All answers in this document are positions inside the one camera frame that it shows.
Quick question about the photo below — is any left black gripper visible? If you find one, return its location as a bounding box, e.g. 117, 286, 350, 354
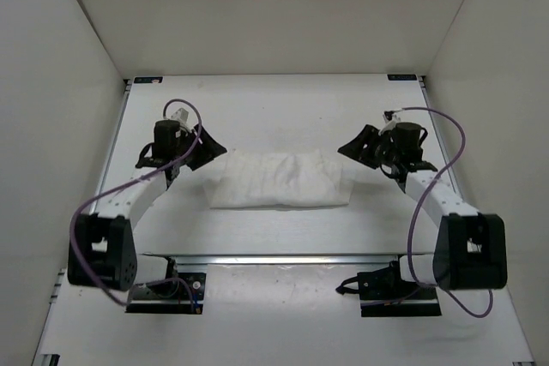
175, 122, 227, 171

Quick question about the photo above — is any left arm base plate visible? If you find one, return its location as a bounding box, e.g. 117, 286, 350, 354
125, 266, 207, 315

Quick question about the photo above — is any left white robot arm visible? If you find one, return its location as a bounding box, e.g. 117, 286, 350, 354
68, 120, 226, 296

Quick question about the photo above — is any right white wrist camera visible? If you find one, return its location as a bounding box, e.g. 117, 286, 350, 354
379, 111, 401, 135

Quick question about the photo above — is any left aluminium table rail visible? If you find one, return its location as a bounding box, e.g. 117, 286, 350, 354
93, 79, 133, 196

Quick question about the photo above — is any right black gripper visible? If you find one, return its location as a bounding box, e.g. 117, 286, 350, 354
339, 126, 400, 170

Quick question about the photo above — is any left blue corner sticker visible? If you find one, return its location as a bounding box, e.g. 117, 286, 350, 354
133, 76, 164, 84

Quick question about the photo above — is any right aluminium table rail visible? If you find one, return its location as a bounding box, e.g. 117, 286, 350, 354
419, 75, 478, 213

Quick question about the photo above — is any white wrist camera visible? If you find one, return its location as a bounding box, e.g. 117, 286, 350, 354
379, 111, 401, 135
169, 107, 189, 129

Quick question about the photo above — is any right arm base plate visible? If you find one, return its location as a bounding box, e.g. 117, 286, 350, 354
335, 267, 442, 318

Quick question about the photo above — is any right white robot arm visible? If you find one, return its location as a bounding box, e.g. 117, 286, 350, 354
338, 122, 508, 298

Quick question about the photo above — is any white skirt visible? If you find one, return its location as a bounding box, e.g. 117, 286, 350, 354
204, 149, 353, 209

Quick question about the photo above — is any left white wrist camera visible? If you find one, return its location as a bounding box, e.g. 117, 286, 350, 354
169, 107, 189, 129

